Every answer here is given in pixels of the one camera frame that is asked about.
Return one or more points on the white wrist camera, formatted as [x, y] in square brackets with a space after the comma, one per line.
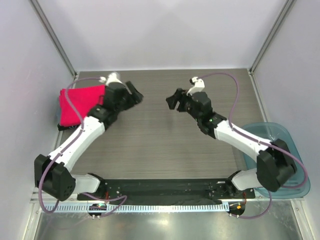
[197, 85]
[113, 77]

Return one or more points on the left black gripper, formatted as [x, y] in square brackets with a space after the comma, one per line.
[134, 97]

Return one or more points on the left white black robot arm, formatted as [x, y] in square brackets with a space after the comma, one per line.
[52, 172]

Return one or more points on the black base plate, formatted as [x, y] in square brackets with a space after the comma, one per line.
[170, 192]

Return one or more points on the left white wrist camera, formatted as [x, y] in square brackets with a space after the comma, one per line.
[113, 77]

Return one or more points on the blue plastic bin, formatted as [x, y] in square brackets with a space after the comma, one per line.
[273, 131]

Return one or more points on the left aluminium frame post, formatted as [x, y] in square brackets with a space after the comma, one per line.
[53, 37]

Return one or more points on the folded black t shirt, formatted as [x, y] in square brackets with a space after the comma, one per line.
[64, 128]

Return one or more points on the aluminium frame post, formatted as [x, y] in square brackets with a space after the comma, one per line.
[281, 17]
[53, 37]

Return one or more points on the red t shirt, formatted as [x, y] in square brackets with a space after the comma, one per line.
[83, 99]

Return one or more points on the slotted cable duct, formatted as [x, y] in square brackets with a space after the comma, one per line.
[90, 207]

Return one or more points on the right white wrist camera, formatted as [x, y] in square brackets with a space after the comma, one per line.
[197, 85]

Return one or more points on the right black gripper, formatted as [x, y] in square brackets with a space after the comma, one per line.
[180, 95]

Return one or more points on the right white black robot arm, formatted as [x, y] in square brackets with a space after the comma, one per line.
[274, 162]

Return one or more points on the right aluminium frame post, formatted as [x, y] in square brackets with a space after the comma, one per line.
[281, 17]

